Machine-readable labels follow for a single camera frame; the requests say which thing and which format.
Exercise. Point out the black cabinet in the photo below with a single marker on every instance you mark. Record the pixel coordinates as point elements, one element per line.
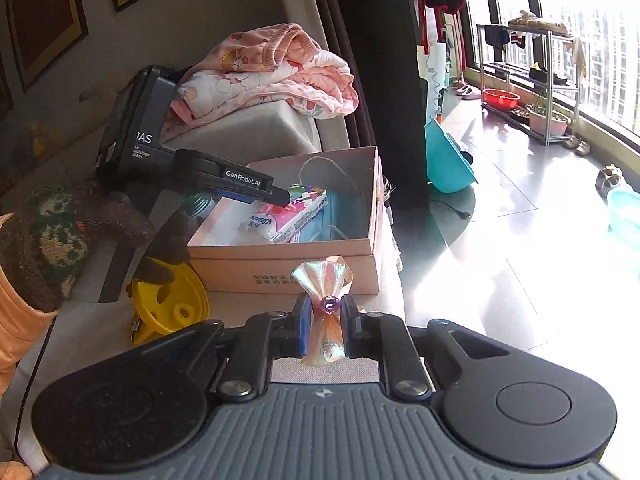
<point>385,80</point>

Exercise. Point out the metal shoe rack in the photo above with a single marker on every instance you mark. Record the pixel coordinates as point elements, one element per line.
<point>530,80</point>

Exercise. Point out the pink cardboard box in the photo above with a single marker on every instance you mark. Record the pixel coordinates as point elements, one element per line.
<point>300,272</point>

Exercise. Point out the person's left hand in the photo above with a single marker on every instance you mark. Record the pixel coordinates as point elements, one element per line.
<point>55,230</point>

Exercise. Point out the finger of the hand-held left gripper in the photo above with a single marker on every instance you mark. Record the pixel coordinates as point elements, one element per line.
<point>250,182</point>

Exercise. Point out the pink white tissue pack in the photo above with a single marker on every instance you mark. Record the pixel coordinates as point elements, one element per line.
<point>287,217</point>

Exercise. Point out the potted plant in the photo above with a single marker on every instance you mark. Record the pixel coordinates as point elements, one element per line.
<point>547,119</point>

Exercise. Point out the white slippers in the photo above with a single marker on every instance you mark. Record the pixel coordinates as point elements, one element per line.
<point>467,91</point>

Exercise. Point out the small green lid jar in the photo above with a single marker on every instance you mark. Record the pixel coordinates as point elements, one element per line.
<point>199,205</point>

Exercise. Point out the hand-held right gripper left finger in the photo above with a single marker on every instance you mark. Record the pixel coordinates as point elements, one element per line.
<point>303,327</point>

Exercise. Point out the white table cloth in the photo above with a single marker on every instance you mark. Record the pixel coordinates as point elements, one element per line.
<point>100,340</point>

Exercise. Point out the grey sofa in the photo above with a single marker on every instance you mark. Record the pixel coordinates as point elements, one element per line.
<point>45,160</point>

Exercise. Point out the teal plastic basin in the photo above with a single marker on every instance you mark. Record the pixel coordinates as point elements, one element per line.
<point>447,157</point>

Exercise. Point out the beige shoes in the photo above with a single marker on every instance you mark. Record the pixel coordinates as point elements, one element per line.
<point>577,145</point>

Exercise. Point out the yellow plush toy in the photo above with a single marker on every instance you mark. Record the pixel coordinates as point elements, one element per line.
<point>37,139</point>

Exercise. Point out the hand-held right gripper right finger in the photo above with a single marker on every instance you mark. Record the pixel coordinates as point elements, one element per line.
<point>350,327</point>

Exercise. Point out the pink printed blanket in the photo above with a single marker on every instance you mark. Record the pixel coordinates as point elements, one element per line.
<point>260,80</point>

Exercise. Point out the red plastic basin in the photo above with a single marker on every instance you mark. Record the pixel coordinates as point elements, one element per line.
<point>501,98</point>

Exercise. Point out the person's left forearm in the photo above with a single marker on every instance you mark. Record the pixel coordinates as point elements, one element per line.
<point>15,330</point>

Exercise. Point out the blue face mask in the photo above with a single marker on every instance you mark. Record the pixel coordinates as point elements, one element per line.
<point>325,227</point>

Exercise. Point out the yellow plastic bowl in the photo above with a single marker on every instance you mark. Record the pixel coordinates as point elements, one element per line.
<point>172,307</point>

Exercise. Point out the white hanging bag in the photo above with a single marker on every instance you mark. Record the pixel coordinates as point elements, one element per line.
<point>436,67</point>

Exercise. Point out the light blue basin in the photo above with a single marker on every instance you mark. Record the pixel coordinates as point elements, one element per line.
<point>625,215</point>

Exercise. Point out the iridescent bow hair clip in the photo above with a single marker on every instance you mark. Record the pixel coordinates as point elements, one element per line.
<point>323,290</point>

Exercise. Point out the white cushion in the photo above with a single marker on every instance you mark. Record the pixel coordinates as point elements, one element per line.
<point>240,132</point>

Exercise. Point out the grey shoes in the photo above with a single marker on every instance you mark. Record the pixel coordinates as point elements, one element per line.
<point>609,177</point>

